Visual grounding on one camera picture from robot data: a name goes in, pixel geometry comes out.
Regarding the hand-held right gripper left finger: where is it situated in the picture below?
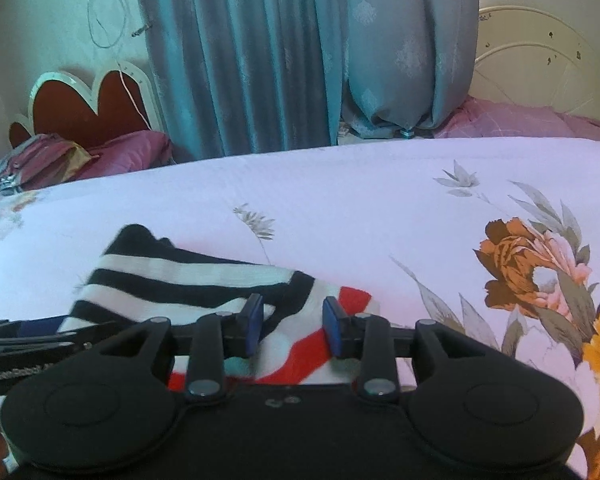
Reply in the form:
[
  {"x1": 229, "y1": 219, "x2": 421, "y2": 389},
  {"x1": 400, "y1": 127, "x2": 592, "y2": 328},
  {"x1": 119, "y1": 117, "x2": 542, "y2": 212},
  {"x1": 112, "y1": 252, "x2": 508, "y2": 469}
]
[{"x1": 99, "y1": 293, "x2": 266, "y2": 404}]

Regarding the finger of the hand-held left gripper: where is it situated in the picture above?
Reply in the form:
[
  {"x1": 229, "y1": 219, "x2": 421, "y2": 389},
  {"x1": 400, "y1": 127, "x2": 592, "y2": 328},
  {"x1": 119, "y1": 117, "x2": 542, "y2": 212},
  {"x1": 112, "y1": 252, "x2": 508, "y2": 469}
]
[{"x1": 0, "y1": 319, "x2": 122, "y2": 357}]

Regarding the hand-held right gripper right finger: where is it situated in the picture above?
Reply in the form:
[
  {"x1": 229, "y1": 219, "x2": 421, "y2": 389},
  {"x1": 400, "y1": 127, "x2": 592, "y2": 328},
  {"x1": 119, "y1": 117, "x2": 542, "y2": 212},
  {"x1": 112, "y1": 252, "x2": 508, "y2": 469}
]
[{"x1": 322, "y1": 296, "x2": 482, "y2": 404}]

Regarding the black red striped white garment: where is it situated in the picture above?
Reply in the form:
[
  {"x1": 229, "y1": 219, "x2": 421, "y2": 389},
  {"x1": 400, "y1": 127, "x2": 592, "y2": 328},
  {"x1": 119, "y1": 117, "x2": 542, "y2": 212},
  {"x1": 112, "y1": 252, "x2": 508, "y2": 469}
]
[{"x1": 55, "y1": 224, "x2": 384, "y2": 387}]

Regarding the floral bed sheet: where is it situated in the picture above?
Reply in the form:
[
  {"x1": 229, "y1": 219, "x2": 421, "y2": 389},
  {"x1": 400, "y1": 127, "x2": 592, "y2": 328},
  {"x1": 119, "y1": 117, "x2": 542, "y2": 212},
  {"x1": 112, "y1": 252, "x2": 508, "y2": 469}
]
[{"x1": 0, "y1": 137, "x2": 600, "y2": 480}]

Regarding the pink pillow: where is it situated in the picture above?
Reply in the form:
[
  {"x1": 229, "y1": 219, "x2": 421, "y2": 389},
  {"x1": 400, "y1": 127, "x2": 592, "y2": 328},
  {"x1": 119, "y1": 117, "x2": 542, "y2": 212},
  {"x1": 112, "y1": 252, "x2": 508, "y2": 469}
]
[{"x1": 74, "y1": 130, "x2": 177, "y2": 182}]

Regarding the red heart-shaped headboard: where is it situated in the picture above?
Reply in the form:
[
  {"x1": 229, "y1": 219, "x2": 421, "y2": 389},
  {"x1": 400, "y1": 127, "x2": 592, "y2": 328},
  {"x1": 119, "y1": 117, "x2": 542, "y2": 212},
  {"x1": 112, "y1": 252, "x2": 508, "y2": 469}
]
[{"x1": 7, "y1": 59, "x2": 162, "y2": 152}]

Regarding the teal curtain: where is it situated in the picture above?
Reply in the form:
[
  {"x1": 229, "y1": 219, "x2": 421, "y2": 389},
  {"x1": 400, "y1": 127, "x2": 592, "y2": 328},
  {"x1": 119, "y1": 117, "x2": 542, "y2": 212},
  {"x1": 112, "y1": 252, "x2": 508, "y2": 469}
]
[
  {"x1": 132, "y1": 0, "x2": 347, "y2": 159},
  {"x1": 339, "y1": 0, "x2": 482, "y2": 140}
]

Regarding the pink blanket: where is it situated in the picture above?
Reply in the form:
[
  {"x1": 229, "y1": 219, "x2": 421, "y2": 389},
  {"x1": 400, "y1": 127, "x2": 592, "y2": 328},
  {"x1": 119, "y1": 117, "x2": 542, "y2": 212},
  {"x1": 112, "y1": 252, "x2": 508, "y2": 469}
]
[{"x1": 434, "y1": 97, "x2": 600, "y2": 140}]

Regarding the cream metal headboard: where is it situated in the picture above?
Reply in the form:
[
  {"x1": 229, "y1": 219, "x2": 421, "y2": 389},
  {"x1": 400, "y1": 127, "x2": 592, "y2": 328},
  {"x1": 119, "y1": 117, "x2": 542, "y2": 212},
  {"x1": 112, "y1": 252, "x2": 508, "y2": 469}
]
[{"x1": 472, "y1": 5, "x2": 600, "y2": 127}]

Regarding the white cable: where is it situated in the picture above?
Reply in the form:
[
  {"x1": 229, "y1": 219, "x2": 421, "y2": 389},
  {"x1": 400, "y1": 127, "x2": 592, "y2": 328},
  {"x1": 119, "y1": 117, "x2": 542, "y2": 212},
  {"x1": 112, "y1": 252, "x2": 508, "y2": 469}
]
[{"x1": 87, "y1": 0, "x2": 152, "y2": 127}]

